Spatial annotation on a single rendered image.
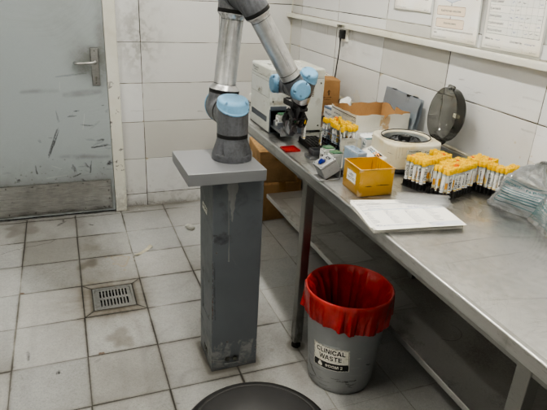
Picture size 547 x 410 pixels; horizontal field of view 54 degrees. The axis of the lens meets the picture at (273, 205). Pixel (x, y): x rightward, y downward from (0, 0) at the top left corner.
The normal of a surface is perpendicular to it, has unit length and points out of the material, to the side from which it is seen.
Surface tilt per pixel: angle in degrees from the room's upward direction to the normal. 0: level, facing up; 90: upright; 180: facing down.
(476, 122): 90
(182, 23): 90
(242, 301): 90
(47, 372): 0
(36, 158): 90
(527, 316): 0
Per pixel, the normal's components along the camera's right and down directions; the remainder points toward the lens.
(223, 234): 0.36, 0.38
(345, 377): 0.03, 0.42
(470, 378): 0.05, -0.92
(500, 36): -0.94, 0.13
